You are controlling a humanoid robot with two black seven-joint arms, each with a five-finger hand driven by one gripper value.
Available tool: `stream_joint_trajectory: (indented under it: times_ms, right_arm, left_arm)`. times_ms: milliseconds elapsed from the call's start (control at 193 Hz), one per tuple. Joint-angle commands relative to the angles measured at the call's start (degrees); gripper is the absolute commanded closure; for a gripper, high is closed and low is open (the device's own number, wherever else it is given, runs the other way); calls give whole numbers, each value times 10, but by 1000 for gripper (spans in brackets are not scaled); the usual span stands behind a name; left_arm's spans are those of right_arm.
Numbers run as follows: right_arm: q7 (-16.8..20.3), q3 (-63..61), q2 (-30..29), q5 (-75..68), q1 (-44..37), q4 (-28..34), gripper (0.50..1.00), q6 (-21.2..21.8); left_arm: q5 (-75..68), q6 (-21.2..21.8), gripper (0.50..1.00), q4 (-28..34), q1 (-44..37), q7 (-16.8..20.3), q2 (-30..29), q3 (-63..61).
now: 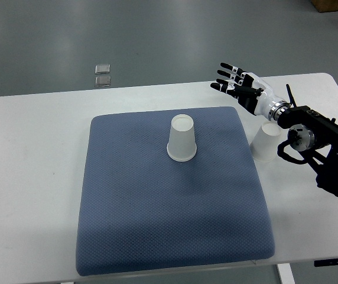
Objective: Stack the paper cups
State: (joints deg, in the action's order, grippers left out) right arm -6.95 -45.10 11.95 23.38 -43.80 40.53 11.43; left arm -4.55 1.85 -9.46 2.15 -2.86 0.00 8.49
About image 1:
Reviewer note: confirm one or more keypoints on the metal floor plate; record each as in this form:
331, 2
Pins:
102, 68
102, 81

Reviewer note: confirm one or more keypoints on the upper metal floor plate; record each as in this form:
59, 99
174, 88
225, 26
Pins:
102, 68

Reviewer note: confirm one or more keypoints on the white table leg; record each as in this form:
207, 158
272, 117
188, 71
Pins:
285, 273

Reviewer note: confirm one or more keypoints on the brown cardboard box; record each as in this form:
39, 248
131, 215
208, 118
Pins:
325, 5

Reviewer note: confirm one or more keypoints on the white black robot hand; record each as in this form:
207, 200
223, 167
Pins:
251, 92

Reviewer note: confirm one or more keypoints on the white paper cup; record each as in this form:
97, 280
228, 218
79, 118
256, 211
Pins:
265, 142
181, 145

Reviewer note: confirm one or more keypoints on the black table control panel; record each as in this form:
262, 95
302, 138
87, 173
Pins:
326, 262

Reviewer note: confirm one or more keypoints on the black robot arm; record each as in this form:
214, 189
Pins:
312, 139

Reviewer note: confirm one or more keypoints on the blue fabric cushion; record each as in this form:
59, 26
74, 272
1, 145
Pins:
141, 210

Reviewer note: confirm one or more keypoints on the lower metal floor plate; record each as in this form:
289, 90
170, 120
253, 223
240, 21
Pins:
102, 81

